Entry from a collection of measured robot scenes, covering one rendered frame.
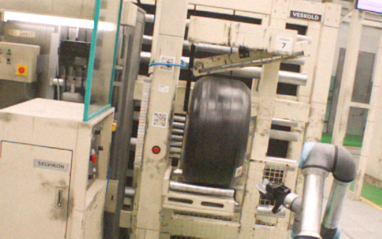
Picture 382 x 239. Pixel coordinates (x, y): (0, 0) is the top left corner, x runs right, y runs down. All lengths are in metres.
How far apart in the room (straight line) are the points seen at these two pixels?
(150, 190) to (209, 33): 0.92
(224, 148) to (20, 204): 0.99
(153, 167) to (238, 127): 0.53
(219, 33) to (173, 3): 0.39
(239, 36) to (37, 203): 1.46
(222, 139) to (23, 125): 0.95
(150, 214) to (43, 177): 0.85
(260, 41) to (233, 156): 0.74
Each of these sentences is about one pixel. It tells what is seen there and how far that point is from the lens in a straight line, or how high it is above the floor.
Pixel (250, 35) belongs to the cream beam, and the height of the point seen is 1.72.
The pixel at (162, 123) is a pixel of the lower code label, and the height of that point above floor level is 1.20.
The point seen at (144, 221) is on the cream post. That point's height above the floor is 0.66.
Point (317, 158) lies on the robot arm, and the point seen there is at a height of 1.24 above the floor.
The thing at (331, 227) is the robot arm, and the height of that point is 0.92.
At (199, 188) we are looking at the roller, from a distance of 2.77.
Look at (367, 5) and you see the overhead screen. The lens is 6.62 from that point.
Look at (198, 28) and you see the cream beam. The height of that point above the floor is 1.72.
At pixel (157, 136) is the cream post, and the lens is 2.80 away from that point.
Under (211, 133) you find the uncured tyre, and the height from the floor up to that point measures 1.22.
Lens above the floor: 1.61
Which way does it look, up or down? 10 degrees down
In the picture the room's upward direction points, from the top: 8 degrees clockwise
